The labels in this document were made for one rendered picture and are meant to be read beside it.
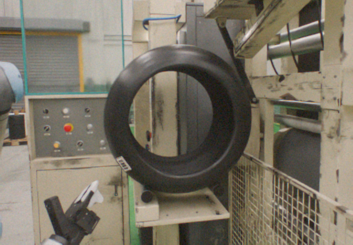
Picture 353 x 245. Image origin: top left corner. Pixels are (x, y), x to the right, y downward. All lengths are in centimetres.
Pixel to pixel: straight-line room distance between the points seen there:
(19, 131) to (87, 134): 583
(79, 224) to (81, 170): 91
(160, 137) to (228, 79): 52
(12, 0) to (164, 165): 1024
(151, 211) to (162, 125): 47
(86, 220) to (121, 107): 38
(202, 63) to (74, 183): 112
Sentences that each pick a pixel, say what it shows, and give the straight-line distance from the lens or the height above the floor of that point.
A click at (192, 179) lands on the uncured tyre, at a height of 96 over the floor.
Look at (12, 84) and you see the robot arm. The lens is 92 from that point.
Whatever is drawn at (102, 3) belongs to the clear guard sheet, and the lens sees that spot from 184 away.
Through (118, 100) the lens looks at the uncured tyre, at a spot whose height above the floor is 126.
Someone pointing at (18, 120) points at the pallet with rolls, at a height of 57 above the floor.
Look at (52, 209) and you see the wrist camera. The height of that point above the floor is 97.
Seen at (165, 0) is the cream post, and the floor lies 172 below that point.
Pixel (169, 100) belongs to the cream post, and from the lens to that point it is 144.
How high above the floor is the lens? 131
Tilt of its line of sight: 5 degrees down
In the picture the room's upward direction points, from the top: 1 degrees counter-clockwise
